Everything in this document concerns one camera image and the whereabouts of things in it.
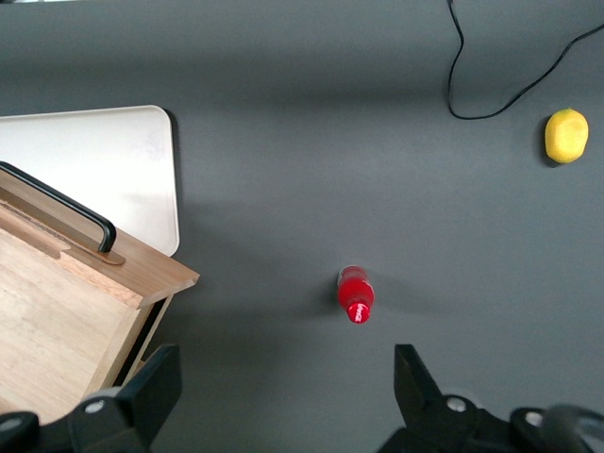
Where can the yellow lemon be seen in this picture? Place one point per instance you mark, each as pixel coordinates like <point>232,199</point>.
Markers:
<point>566,137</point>

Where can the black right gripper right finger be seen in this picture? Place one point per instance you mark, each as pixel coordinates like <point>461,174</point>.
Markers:
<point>422,401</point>

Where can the beige plastic tray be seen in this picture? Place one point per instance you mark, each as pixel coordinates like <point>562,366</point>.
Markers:
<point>94,151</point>

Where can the red bottle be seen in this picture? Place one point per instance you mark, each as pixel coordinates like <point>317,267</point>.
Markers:
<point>356,292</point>

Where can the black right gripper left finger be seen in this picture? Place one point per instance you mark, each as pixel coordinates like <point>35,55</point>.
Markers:
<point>141,396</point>

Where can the wooden drawer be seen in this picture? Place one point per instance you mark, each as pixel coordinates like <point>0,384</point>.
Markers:
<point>47,307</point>

